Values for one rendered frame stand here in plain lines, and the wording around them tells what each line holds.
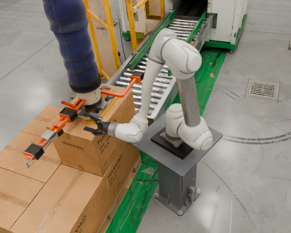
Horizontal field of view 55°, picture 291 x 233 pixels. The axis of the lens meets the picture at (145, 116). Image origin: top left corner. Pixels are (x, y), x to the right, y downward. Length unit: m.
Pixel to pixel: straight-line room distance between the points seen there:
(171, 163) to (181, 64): 0.80
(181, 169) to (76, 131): 0.76
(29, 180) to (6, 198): 0.20
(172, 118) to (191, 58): 0.63
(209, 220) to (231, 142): 0.95
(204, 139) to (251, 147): 1.42
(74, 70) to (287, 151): 2.26
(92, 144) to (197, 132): 0.70
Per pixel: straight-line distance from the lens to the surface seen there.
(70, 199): 2.18
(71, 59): 1.87
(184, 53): 1.40
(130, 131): 1.68
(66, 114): 1.96
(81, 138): 1.98
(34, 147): 1.81
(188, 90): 1.56
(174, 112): 1.89
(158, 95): 2.86
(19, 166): 2.56
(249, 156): 3.08
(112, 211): 2.58
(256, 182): 2.88
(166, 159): 1.99
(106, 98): 2.16
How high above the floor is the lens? 2.28
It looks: 41 degrees down
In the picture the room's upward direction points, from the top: 7 degrees counter-clockwise
